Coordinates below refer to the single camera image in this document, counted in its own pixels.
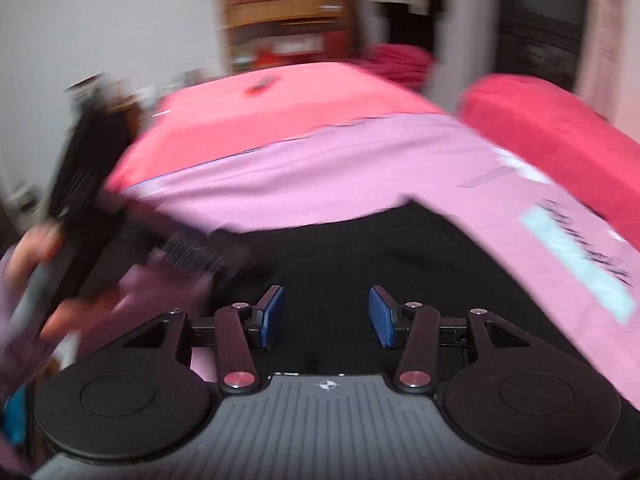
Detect black pants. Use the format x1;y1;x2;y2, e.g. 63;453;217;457
188;199;586;386

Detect purple sleeve forearm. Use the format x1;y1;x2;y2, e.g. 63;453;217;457
0;244;212;476

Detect person's left hand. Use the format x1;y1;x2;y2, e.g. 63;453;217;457
4;221;126;340

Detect coral red blanket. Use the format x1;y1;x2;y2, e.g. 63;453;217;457
106;62;440;192

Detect wooden shelf unit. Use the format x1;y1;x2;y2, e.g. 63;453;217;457
219;0;360;75

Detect pink printed bed sheet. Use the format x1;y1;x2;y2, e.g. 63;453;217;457
107;114;639;402

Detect red folded cloth pile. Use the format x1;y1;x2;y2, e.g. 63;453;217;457
354;44;434;91

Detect pink curtain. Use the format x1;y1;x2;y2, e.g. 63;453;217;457
574;0;625;122

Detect dark window frame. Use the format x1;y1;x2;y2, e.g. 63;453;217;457
495;0;587;91

